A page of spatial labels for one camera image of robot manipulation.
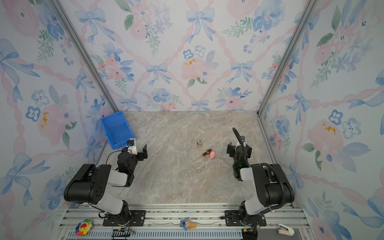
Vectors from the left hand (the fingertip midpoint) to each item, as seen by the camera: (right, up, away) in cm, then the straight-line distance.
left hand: (138, 144), depth 91 cm
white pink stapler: (+77, -38, -22) cm, 88 cm away
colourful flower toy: (-18, -37, -21) cm, 46 cm away
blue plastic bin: (-22, +9, +18) cm, 30 cm away
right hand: (+62, 0, +2) cm, 62 cm away
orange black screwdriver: (+43, -6, +5) cm, 43 cm away
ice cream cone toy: (+30, -35, -21) cm, 51 cm away
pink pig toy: (+45, -7, +3) cm, 46 cm away
